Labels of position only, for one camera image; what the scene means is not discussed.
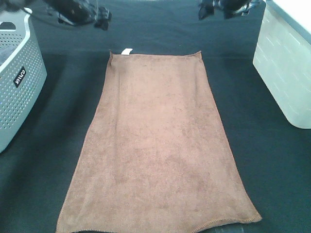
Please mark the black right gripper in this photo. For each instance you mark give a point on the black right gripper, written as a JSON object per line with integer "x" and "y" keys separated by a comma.
{"x": 230, "y": 8}

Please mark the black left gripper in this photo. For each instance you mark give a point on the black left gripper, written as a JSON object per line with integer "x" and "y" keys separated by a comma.
{"x": 79, "y": 12}

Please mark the brown towel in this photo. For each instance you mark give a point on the brown towel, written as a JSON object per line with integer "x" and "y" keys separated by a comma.
{"x": 155, "y": 158}

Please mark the white towel label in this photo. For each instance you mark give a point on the white towel label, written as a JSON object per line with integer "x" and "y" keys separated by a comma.
{"x": 126, "y": 51}

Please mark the white plastic basket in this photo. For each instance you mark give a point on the white plastic basket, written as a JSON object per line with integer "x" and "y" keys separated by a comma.
{"x": 283, "y": 60}

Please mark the grey perforated laundry basket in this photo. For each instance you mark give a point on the grey perforated laundry basket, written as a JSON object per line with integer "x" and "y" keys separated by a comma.
{"x": 22, "y": 72}

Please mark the black table cloth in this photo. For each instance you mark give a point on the black table cloth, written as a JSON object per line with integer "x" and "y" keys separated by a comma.
{"x": 273, "y": 157}

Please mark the clear tape strip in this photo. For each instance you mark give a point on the clear tape strip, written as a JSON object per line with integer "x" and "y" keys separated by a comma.
{"x": 229, "y": 229}

